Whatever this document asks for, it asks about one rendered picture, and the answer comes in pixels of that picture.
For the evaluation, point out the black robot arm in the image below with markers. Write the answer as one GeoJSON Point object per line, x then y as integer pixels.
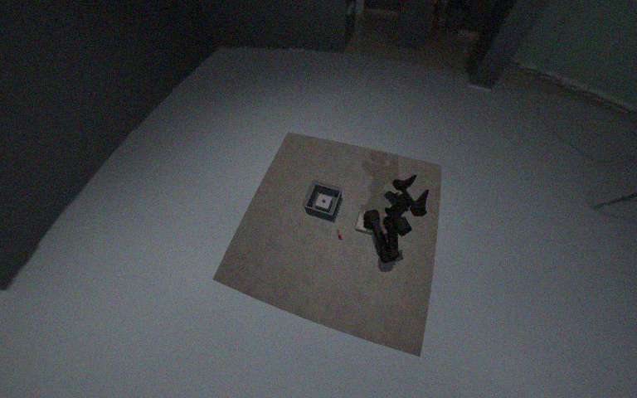
{"type": "Point", "coordinates": [394, 223]}

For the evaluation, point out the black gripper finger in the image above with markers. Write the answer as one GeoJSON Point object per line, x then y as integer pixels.
{"type": "Point", "coordinates": [407, 182]}
{"type": "Point", "coordinates": [420, 202]}

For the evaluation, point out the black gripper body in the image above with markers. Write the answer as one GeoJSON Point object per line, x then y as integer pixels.
{"type": "Point", "coordinates": [405, 197]}

